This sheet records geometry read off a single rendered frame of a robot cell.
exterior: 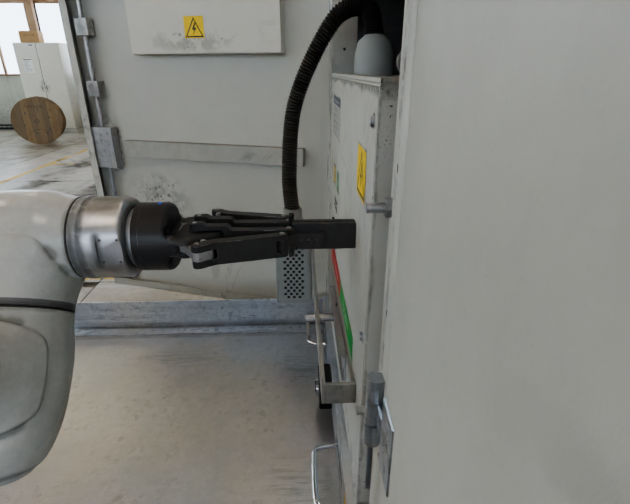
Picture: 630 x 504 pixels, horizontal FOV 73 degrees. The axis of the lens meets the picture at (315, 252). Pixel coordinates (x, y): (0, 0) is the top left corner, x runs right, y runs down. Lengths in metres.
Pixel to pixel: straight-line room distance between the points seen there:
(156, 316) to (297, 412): 0.43
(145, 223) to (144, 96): 0.70
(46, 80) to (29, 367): 11.78
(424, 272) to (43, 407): 0.41
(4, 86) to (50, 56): 1.98
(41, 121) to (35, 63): 2.13
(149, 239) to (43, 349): 0.14
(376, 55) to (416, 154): 0.56
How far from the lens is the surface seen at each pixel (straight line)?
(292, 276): 0.87
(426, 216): 0.16
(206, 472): 0.74
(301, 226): 0.47
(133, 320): 1.09
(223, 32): 1.00
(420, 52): 0.18
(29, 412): 0.49
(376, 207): 0.32
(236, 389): 0.86
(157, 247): 0.47
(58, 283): 0.51
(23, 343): 0.48
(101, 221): 0.48
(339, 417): 0.68
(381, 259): 0.39
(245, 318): 1.02
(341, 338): 0.64
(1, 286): 0.50
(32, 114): 10.49
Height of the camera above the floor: 1.40
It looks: 23 degrees down
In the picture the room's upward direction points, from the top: straight up
